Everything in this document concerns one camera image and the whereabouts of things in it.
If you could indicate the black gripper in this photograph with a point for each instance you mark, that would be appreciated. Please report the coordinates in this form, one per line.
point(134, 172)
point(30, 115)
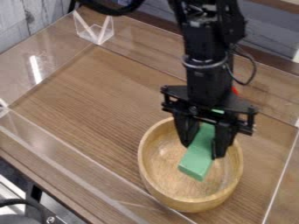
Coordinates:
point(205, 100)

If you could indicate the green rectangular block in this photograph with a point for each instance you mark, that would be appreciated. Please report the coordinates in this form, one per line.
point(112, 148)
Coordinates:
point(196, 160)

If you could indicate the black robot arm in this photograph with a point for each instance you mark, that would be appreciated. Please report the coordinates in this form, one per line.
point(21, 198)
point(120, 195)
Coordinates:
point(212, 27)

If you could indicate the brown wooden bowl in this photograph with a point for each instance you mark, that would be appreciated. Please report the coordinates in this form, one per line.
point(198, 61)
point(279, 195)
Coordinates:
point(176, 190)

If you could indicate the red plush strawberry toy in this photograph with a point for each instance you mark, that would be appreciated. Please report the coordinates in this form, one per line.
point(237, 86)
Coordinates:
point(234, 91)

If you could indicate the clear acrylic front wall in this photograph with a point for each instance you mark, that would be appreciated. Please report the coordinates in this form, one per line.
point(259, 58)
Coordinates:
point(88, 188)

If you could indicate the clear acrylic corner bracket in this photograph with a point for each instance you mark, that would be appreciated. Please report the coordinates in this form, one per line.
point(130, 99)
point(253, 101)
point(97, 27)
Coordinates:
point(97, 34)

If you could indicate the black metal table frame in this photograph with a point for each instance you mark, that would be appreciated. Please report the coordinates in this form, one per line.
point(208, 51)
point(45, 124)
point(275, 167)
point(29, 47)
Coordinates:
point(21, 206)

